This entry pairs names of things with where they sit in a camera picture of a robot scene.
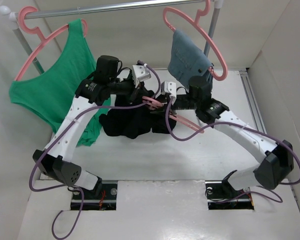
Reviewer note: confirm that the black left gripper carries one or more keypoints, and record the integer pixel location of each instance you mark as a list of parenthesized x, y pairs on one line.
[(137, 94)]

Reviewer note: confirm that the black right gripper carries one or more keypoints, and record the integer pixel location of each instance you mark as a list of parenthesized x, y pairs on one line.
[(174, 105)]

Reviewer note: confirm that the pink plastic hanger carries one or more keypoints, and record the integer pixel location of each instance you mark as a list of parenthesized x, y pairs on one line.
[(157, 107)]

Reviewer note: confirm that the black t shirt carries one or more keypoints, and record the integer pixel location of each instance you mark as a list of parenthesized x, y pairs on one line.
[(132, 123)]

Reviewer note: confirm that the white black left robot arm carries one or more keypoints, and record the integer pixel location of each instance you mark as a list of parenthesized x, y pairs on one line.
[(55, 160)]

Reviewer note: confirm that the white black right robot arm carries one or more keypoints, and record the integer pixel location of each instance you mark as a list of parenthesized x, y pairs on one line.
[(275, 158)]

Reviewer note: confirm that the pink hanger with jeans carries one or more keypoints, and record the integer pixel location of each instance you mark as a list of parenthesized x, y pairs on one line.
[(207, 36)]

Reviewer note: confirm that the blue denim shorts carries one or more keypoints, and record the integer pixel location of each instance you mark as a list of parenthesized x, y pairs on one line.
[(187, 60)]

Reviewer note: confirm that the green tank top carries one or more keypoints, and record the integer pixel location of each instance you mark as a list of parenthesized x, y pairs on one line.
[(50, 95)]

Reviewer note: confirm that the metal clothes rack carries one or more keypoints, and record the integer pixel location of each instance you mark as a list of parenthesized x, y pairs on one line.
[(16, 21)]

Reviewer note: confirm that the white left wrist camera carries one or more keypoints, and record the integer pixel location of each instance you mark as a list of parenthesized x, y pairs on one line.
[(140, 73)]

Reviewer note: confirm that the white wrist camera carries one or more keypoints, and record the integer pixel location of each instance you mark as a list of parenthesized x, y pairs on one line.
[(140, 73), (169, 88)]

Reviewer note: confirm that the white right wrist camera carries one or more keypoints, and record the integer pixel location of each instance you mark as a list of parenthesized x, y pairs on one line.
[(169, 88)]

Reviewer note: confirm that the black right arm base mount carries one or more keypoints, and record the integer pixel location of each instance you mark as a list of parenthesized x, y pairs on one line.
[(222, 196)]

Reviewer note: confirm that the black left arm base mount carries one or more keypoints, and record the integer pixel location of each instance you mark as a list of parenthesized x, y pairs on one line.
[(106, 200)]

